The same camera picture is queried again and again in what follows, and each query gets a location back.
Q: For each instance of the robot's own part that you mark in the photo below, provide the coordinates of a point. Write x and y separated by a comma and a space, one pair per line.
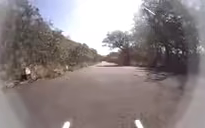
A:
66, 125
138, 124

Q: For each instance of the row of roadside trees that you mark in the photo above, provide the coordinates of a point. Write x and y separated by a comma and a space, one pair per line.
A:
40, 46
163, 36

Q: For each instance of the broad-crowned tree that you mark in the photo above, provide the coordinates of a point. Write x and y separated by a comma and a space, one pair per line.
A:
118, 41

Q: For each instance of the grey asphalt road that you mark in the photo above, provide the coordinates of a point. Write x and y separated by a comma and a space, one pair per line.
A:
100, 96

